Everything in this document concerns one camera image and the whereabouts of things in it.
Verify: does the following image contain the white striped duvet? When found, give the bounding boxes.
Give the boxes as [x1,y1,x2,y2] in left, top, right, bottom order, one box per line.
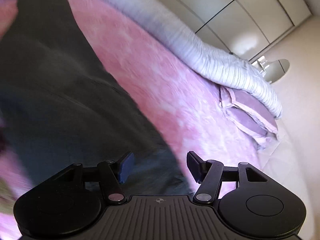
[103,0,283,119]

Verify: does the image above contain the pink ruffled pillow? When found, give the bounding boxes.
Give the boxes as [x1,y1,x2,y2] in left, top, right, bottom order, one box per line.
[220,86,278,148]

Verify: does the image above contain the white wardrobe with doors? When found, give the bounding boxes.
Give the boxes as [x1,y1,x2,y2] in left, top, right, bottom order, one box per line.
[159,0,311,60]

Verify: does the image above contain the pink floral bed blanket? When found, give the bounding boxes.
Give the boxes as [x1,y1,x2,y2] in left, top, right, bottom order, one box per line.
[0,0,266,238]

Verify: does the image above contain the dark grey garment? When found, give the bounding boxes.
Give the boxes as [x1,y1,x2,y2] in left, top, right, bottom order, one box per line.
[1,0,191,195]

